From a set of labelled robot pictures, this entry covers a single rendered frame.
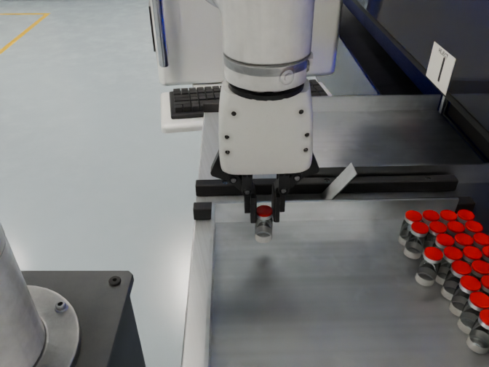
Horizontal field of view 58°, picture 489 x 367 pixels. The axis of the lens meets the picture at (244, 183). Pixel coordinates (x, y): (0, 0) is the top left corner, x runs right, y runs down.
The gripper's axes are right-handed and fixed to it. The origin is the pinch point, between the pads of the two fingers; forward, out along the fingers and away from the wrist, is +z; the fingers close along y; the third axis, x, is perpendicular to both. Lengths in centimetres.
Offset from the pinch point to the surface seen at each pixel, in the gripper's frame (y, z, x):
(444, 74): -30.6, -5.5, -24.5
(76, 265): 68, 95, -85
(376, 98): -25.6, 5.3, -39.5
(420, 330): -15.9, 7.8, 13.1
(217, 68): 7, 11, -74
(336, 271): -8.7, 7.8, 4.2
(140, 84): 70, 95, -267
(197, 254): 8.6, 7.8, 0.5
